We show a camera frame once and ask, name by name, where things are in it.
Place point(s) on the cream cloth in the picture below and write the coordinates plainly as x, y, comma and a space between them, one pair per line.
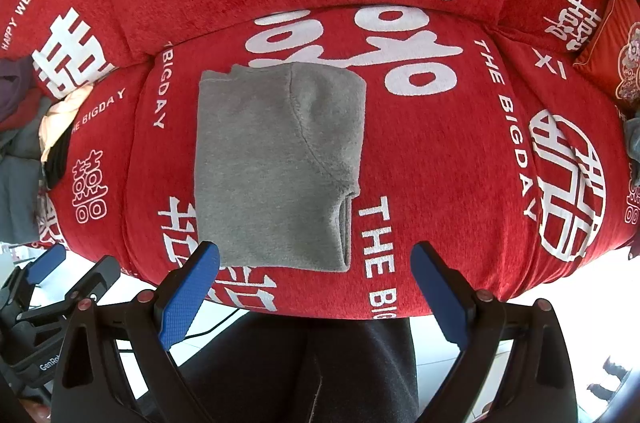
60, 113

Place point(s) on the black cloth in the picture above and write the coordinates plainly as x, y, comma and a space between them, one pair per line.
57, 168

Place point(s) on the grey sweater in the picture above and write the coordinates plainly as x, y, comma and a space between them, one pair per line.
260, 163

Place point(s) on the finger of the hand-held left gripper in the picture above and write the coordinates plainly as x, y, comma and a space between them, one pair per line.
45, 264
95, 278

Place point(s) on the person's black pants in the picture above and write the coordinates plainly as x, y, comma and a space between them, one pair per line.
300, 368

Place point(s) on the red embroidered cushion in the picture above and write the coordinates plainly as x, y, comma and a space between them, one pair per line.
615, 53

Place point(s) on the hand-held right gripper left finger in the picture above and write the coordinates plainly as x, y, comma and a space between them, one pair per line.
187, 298

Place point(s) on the grey cloth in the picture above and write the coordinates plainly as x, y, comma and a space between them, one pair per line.
20, 183

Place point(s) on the dark purple cloth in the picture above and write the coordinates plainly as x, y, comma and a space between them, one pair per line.
20, 88

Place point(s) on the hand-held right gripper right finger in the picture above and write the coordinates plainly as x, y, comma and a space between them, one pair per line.
440, 298

